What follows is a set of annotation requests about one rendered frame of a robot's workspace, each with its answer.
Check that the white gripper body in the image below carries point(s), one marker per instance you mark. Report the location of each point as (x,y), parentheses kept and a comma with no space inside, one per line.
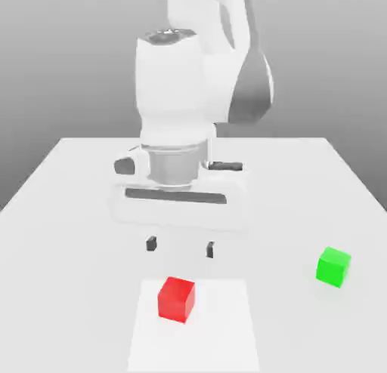
(178,213)

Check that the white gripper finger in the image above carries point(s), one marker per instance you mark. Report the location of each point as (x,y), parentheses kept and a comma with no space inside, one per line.
(151,243)
(209,249)

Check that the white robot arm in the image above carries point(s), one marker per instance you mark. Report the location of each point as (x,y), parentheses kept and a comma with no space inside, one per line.
(181,86)

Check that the small red cube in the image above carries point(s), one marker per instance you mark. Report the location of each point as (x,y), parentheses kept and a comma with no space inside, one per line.
(175,300)

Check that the small green cube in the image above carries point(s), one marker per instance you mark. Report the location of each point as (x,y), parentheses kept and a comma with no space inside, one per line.
(332,267)

